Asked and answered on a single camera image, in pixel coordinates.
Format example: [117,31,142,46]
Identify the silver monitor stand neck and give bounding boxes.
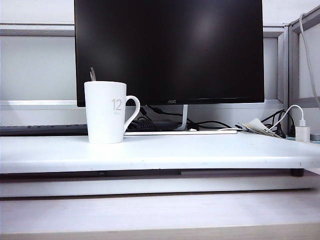
[178,104,189,131]

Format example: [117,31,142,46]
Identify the white USB charger block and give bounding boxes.
[295,125,312,143]

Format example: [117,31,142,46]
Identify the black power plug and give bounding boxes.
[288,116,297,138]

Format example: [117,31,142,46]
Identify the white mug with 12 print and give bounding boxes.
[84,81,141,145]

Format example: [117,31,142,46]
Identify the white hanging cable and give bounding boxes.
[299,12,320,107]

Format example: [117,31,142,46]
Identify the silver back partition frame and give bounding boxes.
[0,22,291,113]

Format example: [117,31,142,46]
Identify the stack of paper leaflets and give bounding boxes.
[235,117,285,139]

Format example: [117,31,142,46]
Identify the white flat monitor base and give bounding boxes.
[124,128,238,136]

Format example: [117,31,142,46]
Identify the black power brick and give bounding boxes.
[129,119,183,131]

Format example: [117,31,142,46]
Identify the black cable on desk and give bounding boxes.
[187,119,240,132]

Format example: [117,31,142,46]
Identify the black bundled cables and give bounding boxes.
[260,108,288,139]

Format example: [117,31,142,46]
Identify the black monitor cable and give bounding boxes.
[140,104,185,118]

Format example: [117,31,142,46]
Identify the black keyboard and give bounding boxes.
[0,124,89,137]

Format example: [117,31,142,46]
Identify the black AOC monitor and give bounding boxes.
[74,0,266,108]

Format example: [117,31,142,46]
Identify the silver side partition frame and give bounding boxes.
[288,4,320,141]

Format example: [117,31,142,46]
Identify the white USB cable with plug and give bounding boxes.
[267,104,307,133]

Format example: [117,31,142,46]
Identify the white raised board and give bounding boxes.
[0,131,320,175]

